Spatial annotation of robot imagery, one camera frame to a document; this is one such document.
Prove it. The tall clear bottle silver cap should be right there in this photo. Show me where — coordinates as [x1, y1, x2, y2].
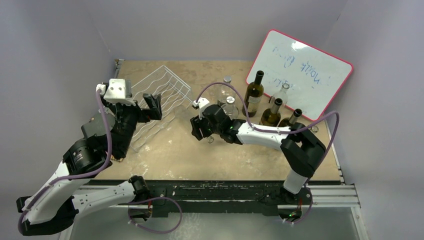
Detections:
[217, 75, 236, 106]

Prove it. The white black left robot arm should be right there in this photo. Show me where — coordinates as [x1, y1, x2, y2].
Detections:
[16, 93, 162, 236]

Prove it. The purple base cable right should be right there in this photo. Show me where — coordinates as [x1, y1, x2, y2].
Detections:
[282, 187, 315, 226]

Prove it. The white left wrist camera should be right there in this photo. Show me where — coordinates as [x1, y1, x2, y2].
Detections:
[96, 78, 136, 106]

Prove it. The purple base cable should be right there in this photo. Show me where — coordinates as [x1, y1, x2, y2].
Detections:
[127, 196, 183, 235]
[282, 187, 315, 226]

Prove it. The tall clear bottle by whiteboard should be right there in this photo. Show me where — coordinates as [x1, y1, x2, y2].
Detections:
[269, 83, 290, 108]

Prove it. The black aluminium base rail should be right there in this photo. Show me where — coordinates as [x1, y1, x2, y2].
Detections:
[76, 179, 360, 220]

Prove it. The pink framed whiteboard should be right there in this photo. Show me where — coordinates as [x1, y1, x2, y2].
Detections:
[245, 29, 354, 121]

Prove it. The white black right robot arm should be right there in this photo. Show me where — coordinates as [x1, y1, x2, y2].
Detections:
[190, 101, 327, 204]

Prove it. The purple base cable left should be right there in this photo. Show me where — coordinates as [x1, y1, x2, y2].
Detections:
[127, 196, 183, 235]

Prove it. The dark green wine bottle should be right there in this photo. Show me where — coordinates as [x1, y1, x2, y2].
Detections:
[242, 70, 264, 117]

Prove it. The white wire wine rack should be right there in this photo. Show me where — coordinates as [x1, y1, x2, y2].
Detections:
[130, 65, 193, 153]

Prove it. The olive wine bottle beige label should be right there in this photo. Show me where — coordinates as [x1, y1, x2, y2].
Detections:
[259, 98, 283, 127]

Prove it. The round clear bottle silver cap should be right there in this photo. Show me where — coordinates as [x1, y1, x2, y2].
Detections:
[221, 96, 239, 120]

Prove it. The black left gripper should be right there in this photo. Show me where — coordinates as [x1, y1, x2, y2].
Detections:
[101, 92, 163, 155]

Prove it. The dark wine bottle foil neck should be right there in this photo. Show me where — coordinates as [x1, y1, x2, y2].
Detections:
[278, 108, 303, 128]

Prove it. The clear glass bottle lying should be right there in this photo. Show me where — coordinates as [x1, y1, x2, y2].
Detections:
[309, 125, 319, 133]

